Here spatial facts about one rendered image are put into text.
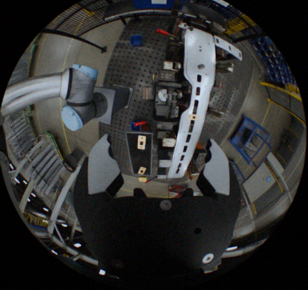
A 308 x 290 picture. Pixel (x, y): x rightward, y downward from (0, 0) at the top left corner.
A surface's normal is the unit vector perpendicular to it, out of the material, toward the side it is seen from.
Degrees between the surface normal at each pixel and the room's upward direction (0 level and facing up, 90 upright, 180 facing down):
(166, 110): 0
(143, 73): 0
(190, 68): 0
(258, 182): 90
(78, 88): 67
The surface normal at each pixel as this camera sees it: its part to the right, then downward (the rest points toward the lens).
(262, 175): -0.95, -0.29
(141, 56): -0.04, 0.53
